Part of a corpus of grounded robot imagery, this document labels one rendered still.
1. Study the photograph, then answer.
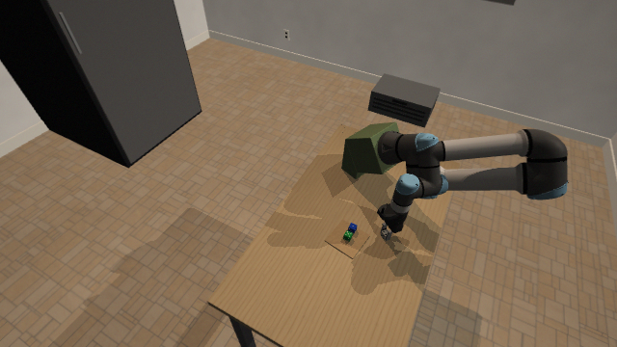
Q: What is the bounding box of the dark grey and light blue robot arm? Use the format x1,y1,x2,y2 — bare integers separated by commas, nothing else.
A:
378,129,568,207

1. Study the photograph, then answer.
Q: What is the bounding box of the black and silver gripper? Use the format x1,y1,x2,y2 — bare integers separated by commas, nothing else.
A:
377,199,411,241

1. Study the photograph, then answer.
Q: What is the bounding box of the green die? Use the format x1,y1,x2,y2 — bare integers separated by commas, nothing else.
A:
343,230,353,242

